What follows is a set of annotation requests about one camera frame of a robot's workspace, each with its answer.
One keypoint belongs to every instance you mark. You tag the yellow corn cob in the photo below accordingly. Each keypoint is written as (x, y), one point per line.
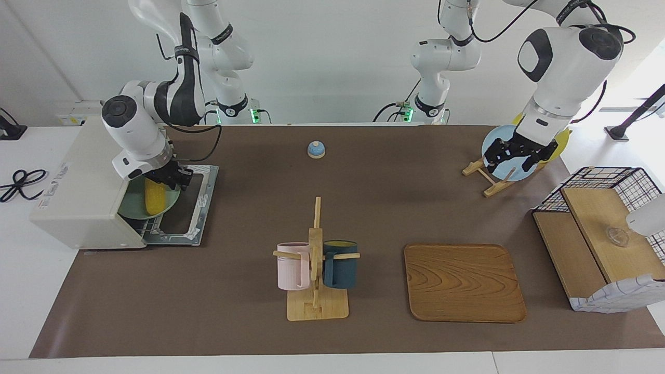
(154, 200)

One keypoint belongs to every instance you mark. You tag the pale green plate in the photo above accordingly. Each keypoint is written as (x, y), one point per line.
(130, 208)

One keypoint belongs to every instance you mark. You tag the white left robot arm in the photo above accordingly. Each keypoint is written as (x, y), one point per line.
(566, 57)

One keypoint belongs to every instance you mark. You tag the small blue bell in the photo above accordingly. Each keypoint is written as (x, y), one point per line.
(316, 150)

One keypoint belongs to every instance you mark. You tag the wooden mug rack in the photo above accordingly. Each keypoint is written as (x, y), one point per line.
(317, 309)

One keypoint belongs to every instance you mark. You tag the white wall socket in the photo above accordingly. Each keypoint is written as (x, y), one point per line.
(70, 120)

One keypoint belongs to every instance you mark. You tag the white rounded device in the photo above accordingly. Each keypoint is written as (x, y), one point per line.
(649, 218)

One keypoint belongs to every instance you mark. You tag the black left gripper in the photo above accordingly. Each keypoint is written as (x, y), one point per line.
(522, 146)

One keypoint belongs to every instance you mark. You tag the wooden plate rack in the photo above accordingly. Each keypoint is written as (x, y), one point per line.
(493, 189)

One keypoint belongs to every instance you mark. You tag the black clamp base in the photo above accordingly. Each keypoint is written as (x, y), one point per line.
(10, 131)

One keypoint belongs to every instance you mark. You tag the light blue plate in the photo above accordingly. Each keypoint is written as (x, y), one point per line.
(511, 175)

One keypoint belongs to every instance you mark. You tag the brown wooden tray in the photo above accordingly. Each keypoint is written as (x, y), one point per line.
(462, 283)

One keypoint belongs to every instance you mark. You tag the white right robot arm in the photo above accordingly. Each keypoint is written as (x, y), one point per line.
(130, 124)

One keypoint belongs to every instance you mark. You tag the brown table mat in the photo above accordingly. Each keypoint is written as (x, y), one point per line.
(311, 208)

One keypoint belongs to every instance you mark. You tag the small clear glass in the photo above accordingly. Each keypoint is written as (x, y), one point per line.
(618, 237)

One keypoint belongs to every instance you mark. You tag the pink mug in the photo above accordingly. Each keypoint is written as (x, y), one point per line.
(291, 270)

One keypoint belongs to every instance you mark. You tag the yellow plate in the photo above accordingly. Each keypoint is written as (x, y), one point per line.
(562, 143)

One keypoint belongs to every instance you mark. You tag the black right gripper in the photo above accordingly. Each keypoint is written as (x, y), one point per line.
(161, 174)

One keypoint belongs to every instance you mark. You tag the white toaster oven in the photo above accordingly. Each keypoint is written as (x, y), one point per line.
(78, 197)

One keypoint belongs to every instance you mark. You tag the dark blue mug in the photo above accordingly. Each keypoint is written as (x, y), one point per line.
(340, 270)

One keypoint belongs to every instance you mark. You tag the white checkered cloth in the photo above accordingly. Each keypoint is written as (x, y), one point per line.
(618, 296)

